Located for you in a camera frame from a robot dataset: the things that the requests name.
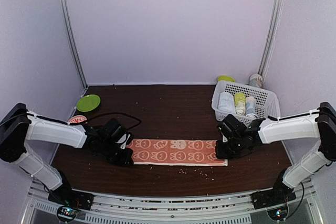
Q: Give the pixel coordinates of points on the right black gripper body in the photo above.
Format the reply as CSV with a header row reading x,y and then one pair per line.
x,y
232,150

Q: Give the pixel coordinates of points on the aluminium frame post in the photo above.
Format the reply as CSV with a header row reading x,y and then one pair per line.
x,y
72,43
270,38

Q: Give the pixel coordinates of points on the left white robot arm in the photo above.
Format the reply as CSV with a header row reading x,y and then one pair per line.
x,y
21,125

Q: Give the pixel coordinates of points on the front metal rail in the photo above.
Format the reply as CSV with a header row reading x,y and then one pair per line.
x,y
229,208

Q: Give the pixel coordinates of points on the green rolled towel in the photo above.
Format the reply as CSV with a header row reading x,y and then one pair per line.
x,y
240,103

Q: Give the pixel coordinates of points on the white rolled towel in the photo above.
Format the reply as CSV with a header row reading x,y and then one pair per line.
x,y
226,102

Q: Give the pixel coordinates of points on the blue polka dot towel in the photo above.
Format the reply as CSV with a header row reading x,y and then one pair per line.
x,y
250,107

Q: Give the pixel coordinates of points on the left aluminium frame post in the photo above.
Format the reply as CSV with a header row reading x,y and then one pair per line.
x,y
72,43

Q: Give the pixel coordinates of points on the small green bowl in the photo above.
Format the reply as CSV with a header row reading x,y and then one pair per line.
x,y
225,78

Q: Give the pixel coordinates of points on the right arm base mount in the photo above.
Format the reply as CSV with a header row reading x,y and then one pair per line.
x,y
276,199

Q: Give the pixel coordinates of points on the white plastic basket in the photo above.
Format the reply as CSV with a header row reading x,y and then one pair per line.
x,y
267,103

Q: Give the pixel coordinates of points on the orange patterned towel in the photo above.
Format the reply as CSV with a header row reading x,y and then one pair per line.
x,y
175,153

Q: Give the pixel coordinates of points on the green plate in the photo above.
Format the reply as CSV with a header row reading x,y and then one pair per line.
x,y
88,103

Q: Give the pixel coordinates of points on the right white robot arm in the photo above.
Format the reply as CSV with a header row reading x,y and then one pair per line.
x,y
318,124

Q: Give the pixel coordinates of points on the right aluminium frame post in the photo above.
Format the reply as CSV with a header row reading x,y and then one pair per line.
x,y
270,38

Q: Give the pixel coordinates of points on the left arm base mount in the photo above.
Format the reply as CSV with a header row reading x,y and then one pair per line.
x,y
71,202

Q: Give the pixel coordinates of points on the patterned paper cup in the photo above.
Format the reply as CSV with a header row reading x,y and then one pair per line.
x,y
256,80

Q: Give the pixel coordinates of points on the orange patterned bowl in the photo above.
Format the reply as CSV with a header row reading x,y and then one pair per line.
x,y
77,119

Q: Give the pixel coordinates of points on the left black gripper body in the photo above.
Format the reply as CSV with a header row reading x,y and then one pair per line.
x,y
113,156

